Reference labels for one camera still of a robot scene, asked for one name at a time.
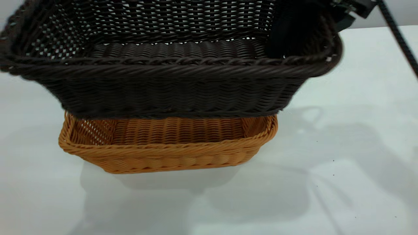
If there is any dark brown wicker basket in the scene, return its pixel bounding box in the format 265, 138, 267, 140
0, 0, 343, 119

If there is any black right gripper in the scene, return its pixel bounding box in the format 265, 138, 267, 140
266, 0, 377, 59

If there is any orange wicker basket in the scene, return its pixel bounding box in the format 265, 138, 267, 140
58, 111, 278, 174

